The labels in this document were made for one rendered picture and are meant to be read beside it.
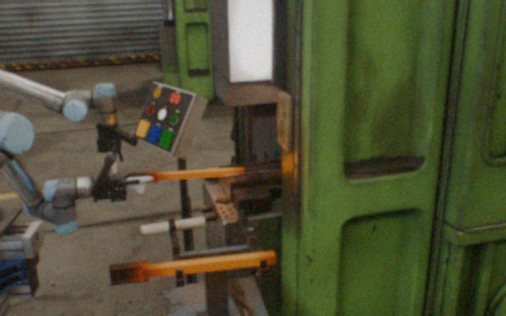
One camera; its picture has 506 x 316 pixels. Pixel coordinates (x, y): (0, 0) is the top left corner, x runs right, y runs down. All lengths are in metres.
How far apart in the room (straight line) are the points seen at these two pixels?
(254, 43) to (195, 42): 5.03
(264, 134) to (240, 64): 0.50
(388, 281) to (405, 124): 0.55
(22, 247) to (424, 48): 1.59
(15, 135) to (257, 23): 0.81
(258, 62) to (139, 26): 8.06
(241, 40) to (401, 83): 0.51
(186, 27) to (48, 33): 3.59
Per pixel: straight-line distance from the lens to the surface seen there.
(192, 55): 6.80
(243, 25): 1.75
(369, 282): 1.89
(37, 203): 2.03
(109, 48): 9.82
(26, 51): 9.85
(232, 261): 1.37
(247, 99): 1.85
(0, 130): 1.70
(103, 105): 2.17
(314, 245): 1.65
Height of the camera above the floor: 1.75
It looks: 21 degrees down
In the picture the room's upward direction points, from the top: 1 degrees counter-clockwise
